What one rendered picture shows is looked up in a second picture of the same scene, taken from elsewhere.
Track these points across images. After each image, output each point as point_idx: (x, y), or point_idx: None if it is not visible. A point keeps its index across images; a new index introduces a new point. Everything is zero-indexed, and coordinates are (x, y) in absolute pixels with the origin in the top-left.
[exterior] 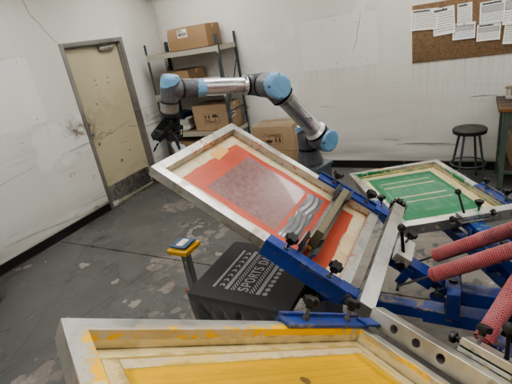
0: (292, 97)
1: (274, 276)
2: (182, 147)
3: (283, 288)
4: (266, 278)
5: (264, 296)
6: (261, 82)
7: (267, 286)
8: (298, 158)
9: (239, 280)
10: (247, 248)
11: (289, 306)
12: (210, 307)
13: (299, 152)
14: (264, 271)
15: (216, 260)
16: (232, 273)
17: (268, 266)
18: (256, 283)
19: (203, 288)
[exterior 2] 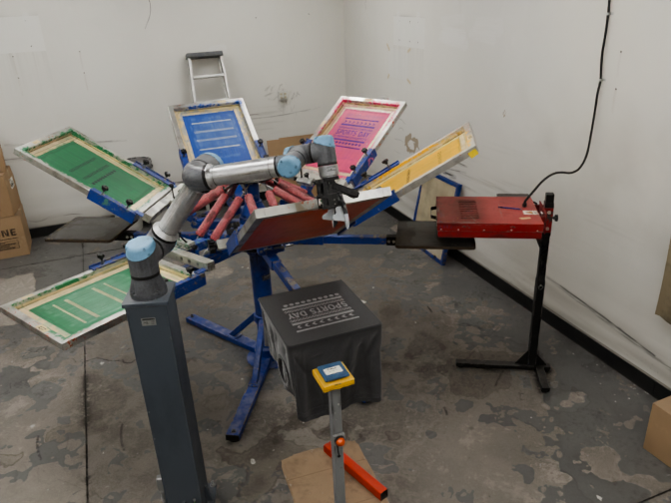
0: None
1: (314, 300)
2: (327, 216)
3: (322, 291)
4: (321, 301)
5: (338, 293)
6: (217, 164)
7: (328, 297)
8: (154, 290)
9: (336, 310)
10: (292, 332)
11: (335, 281)
12: None
13: (155, 278)
14: (314, 306)
15: (330, 335)
16: (334, 318)
17: (305, 308)
18: (331, 302)
19: (366, 318)
